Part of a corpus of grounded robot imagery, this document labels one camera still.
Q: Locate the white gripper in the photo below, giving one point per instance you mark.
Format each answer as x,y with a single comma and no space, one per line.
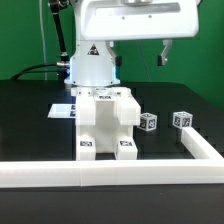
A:
160,19

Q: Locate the white chair back part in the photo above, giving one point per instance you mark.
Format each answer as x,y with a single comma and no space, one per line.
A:
127,108

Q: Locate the white tagged nut cube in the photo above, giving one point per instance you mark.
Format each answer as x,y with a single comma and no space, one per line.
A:
182,119
148,122

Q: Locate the white chair seat part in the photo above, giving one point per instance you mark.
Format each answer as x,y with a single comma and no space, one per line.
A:
108,127

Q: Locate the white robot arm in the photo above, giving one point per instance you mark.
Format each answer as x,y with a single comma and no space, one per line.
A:
91,65

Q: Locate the white base tag sheet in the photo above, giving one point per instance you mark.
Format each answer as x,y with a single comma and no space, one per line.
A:
62,111

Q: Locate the white U-shaped obstacle fence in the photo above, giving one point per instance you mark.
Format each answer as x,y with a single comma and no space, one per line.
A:
206,166

